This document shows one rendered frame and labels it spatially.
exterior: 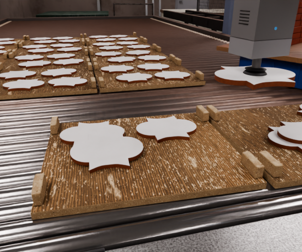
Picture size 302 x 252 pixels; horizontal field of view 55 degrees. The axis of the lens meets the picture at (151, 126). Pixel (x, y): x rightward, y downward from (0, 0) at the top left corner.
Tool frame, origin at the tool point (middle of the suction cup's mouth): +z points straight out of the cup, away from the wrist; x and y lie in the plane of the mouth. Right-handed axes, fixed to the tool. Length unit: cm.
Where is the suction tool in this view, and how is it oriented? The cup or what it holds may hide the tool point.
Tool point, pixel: (253, 79)
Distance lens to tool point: 58.7
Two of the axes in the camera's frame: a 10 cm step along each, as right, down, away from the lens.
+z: 0.0, 9.1, 4.2
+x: 4.0, 3.8, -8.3
